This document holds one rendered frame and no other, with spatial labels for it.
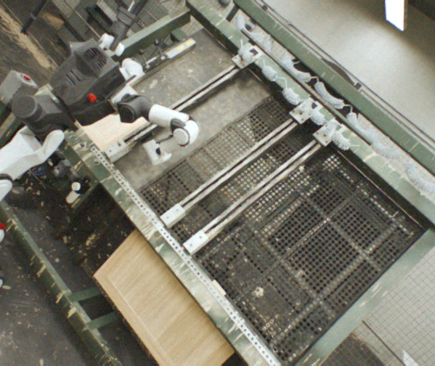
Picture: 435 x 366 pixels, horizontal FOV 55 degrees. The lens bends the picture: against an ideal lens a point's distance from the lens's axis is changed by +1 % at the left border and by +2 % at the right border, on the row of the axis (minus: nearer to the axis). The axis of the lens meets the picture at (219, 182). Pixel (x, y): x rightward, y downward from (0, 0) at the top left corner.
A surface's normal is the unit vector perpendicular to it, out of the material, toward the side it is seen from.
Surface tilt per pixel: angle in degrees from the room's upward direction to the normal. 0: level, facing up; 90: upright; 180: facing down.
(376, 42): 90
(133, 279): 90
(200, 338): 90
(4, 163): 64
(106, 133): 57
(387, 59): 90
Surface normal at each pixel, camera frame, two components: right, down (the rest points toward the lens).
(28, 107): -0.07, -0.32
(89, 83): -0.26, -0.15
